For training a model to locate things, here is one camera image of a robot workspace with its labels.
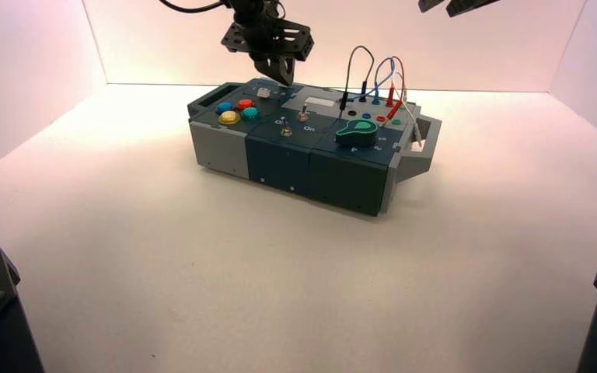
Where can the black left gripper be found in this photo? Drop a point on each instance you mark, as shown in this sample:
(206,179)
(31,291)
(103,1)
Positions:
(270,41)

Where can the metal toggle switch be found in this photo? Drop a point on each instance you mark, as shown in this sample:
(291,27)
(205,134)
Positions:
(285,129)
(303,112)

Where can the green rotary knob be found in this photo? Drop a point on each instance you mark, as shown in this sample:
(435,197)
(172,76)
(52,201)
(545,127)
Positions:
(356,134)

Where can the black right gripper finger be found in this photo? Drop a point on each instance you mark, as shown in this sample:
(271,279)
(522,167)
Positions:
(431,4)
(471,5)

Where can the yellow push button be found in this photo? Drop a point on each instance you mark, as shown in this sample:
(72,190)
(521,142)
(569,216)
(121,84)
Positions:
(229,118)

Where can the dark green grey control box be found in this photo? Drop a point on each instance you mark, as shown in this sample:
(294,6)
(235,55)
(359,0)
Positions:
(278,159)

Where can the teal push button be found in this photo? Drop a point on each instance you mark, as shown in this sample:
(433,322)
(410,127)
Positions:
(250,113)

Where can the blue push button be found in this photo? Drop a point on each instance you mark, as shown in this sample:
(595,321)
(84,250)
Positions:
(225,108)

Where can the red push button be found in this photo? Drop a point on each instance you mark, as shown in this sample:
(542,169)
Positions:
(245,104)

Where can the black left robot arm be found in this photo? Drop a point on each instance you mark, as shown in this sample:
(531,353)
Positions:
(254,10)

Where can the green banana socket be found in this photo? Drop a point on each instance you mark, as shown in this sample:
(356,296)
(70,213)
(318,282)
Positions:
(396,122)

